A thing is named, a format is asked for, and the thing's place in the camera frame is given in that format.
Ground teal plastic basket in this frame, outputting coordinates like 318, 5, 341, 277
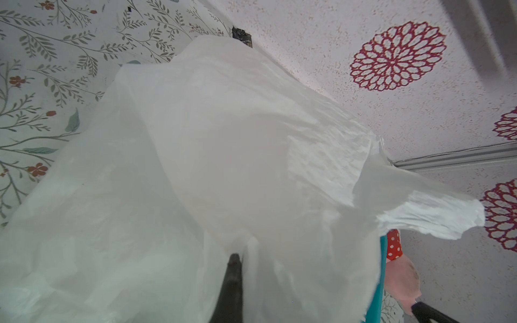
363, 236, 388, 323

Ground pink mushroom plush toy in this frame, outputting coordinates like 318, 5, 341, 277
385, 230, 421, 316

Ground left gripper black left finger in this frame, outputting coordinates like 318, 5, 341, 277
209, 253, 244, 323

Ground white plastic bag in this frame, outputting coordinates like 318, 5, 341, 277
1, 36, 485, 322

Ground small dark object at wall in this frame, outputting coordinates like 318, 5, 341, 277
232, 26, 253, 48

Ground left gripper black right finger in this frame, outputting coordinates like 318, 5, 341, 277
411, 301, 459, 323

